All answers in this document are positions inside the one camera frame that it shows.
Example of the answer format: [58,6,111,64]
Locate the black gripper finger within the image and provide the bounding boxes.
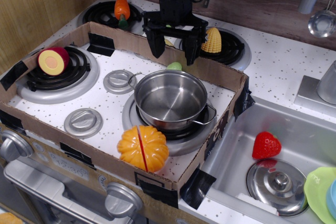
[145,28,165,58]
[183,34,204,66]

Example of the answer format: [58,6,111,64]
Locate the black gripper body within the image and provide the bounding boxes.
[143,0,207,43]

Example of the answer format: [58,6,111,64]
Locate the green toy broccoli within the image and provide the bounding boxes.
[166,62,182,71]

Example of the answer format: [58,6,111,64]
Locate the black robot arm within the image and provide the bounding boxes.
[143,0,208,66]

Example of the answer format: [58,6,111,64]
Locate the stainless steel pot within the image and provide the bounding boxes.
[128,70,216,132]

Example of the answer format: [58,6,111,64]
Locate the steel pot lid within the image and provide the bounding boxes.
[246,158,308,217]

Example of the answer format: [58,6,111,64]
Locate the yellow toy corn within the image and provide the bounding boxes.
[201,27,222,54]

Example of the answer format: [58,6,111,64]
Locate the back right stove burner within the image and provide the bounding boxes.
[174,27,252,72]

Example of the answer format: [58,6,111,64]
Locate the stove burner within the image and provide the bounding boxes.
[122,95,216,156]
[77,1,143,35]
[16,46,99,104]
[174,27,252,72]

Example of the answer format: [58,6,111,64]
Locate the orange toy carrot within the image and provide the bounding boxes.
[114,0,130,29]

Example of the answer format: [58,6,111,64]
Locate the silver stovetop knob upper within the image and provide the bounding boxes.
[103,70,137,94]

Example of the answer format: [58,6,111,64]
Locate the silver stovetop knob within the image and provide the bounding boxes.
[64,108,103,138]
[103,70,137,94]

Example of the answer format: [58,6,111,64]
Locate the back left stove burner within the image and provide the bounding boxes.
[77,1,143,35]

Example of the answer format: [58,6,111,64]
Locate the front left stove burner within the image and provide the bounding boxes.
[16,46,99,104]

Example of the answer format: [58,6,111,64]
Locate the front right stove burner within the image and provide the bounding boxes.
[122,95,216,156]

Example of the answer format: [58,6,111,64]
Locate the red yellow toy fruit half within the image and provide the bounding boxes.
[37,47,70,76]

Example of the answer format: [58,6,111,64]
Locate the orange toy pumpkin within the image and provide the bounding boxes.
[117,125,169,173]

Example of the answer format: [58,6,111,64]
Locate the silver stovetop knob lower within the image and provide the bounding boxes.
[64,108,103,138]

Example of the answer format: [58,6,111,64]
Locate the red toy strawberry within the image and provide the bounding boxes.
[252,131,282,159]

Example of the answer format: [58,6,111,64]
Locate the silver faucet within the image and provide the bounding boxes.
[295,0,335,114]

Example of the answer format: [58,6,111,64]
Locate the hanging steel ladle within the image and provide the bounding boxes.
[308,0,335,38]

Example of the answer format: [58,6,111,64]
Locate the silver sink basin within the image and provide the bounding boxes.
[202,98,335,223]

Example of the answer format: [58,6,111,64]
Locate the silver oven knob right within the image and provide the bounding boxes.
[104,182,143,218]

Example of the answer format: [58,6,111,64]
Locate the silver oven knob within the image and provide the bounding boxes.
[104,182,143,218]
[1,130,34,162]

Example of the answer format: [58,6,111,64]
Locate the cardboard fence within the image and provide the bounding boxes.
[1,22,253,206]

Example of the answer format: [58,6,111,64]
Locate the silver oven knob left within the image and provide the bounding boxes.
[1,130,34,162]

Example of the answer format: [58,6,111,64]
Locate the green plastic plate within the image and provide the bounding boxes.
[304,167,335,223]

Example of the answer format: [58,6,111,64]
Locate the blue plastic bowl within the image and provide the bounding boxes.
[326,180,336,219]

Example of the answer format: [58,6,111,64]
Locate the orange toy bottom corner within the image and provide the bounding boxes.
[0,212,23,224]

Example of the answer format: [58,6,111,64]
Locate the silver oven door handle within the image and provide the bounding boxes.
[4,160,133,223]

